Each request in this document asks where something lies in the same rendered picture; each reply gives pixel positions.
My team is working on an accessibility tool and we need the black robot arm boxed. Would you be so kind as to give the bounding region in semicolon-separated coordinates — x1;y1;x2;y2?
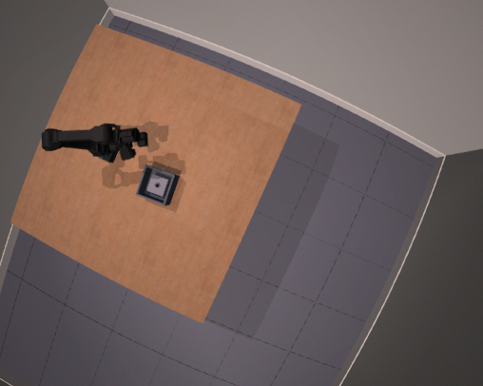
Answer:
41;124;141;161

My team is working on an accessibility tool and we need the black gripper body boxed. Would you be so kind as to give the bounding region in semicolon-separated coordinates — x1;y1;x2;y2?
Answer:
109;132;148;151

